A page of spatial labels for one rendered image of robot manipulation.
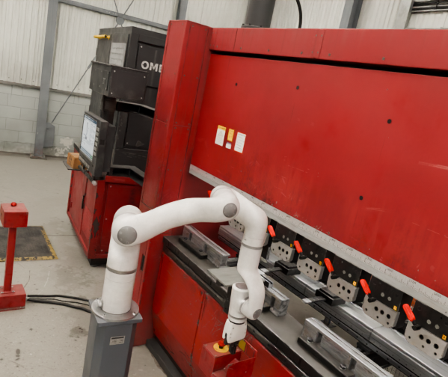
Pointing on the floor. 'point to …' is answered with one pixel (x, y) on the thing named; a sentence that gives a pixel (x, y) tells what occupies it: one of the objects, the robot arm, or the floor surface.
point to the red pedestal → (10, 292)
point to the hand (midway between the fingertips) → (232, 348)
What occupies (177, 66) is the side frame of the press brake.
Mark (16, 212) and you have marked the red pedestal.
